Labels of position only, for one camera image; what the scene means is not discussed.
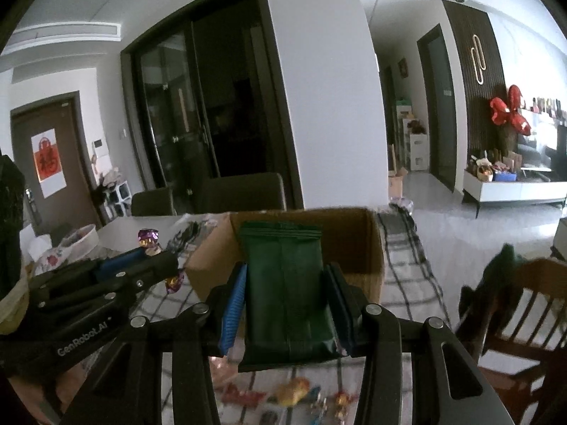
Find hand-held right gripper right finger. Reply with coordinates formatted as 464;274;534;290
325;262;506;425

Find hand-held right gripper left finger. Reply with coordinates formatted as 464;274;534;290
57;262;249;425

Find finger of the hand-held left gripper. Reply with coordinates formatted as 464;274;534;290
38;251;179;311
31;248;149;295

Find purple candy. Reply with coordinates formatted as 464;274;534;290
138;228;186;295

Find dark green snack packet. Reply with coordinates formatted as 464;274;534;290
237;220;344;373

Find brown cardboard box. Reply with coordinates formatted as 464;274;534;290
184;207;385;319

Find white bowl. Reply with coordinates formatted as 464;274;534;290
60;223;99;258

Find dark crumpled thing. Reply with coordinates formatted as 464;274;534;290
166;219;202;253

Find small dark dining chair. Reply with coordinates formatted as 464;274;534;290
130;187;174;217

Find red snack packet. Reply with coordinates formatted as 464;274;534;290
221;383;267;408

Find small colourful candies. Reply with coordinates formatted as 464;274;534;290
310;387;352;422

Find yellow snack packet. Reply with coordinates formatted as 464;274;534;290
275;378;311;408

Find brown entry door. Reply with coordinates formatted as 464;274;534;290
10;91;100;235

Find wide dark dining chair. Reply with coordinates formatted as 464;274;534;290
195;172;286;213

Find red and white door poster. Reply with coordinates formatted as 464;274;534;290
31;128;67;199

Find cardboard box on floor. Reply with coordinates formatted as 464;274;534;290
388;144;409;200

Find dark green cloth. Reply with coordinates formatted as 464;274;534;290
456;243;528;355

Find dark glass sliding door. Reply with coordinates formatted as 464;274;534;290
120;0;304;213

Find white storage shelf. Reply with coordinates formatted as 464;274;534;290
401;115;430;172

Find wooden chair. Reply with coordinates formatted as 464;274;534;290
456;257;567;425

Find white low cabinet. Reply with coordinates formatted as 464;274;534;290
461;166;567;220

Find dark hallway door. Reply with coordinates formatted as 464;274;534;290
416;23;459;193

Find ceiling air vent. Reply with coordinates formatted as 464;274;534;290
9;22;121;52

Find red balloon decoration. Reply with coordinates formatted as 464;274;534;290
489;84;532;136

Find gold wall ornament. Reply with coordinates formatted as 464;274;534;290
470;34;488;86

